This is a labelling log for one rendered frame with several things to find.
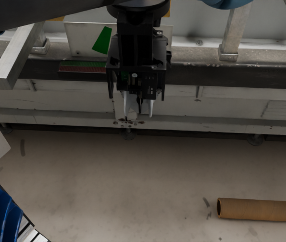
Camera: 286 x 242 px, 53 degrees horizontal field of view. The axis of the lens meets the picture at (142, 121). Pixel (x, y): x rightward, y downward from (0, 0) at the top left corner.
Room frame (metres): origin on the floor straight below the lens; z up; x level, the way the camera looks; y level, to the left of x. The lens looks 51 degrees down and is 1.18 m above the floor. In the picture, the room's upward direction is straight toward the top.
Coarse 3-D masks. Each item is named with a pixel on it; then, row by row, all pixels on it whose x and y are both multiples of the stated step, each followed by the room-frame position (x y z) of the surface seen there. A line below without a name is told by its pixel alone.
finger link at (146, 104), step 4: (156, 92) 0.31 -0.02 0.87; (156, 96) 0.31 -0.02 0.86; (144, 100) 0.31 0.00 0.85; (148, 100) 0.31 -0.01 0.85; (152, 100) 0.29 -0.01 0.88; (144, 104) 0.31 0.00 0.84; (148, 104) 0.31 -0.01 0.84; (152, 104) 0.28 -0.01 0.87; (140, 108) 0.32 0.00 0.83; (144, 108) 0.31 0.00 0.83; (148, 108) 0.31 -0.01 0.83; (140, 112) 0.32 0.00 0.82
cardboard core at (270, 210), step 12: (228, 204) 0.46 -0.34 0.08; (240, 204) 0.46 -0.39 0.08; (252, 204) 0.46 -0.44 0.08; (264, 204) 0.46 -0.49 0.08; (276, 204) 0.46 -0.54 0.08; (228, 216) 0.43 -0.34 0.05; (240, 216) 0.43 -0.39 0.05; (252, 216) 0.42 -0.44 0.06; (264, 216) 0.42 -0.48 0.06; (276, 216) 0.42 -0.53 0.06
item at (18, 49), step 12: (36, 24) 0.55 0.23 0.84; (24, 36) 0.49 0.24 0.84; (36, 36) 0.53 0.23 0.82; (12, 48) 0.45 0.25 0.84; (24, 48) 0.46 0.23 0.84; (0, 60) 0.42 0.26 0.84; (12, 60) 0.42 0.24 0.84; (24, 60) 0.45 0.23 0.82; (0, 72) 0.39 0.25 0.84; (12, 72) 0.40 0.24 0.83; (0, 84) 0.37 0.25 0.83; (12, 84) 0.38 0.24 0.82
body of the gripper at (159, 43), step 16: (112, 16) 0.28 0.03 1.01; (128, 16) 0.28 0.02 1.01; (144, 16) 0.27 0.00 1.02; (160, 16) 0.28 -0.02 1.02; (128, 32) 0.25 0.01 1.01; (144, 32) 0.25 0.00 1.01; (160, 32) 0.33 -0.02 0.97; (112, 48) 0.29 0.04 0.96; (128, 48) 0.28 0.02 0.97; (144, 48) 0.28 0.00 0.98; (160, 48) 0.29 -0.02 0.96; (112, 64) 0.28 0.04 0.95; (128, 64) 0.26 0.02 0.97; (144, 64) 0.27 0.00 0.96; (160, 64) 0.27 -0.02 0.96; (112, 80) 0.28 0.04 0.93; (128, 80) 0.27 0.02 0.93; (144, 80) 0.26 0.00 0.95; (160, 80) 0.27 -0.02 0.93; (144, 96) 0.26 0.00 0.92
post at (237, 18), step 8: (240, 8) 0.60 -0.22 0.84; (248, 8) 0.59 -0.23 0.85; (232, 16) 0.60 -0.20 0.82; (240, 16) 0.60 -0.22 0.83; (232, 24) 0.60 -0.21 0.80; (240, 24) 0.59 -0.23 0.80; (224, 32) 0.63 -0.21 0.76; (232, 32) 0.60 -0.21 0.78; (240, 32) 0.59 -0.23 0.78; (224, 40) 0.61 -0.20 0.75; (232, 40) 0.60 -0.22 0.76; (240, 40) 0.59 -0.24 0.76; (224, 48) 0.60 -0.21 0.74; (232, 48) 0.59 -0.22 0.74
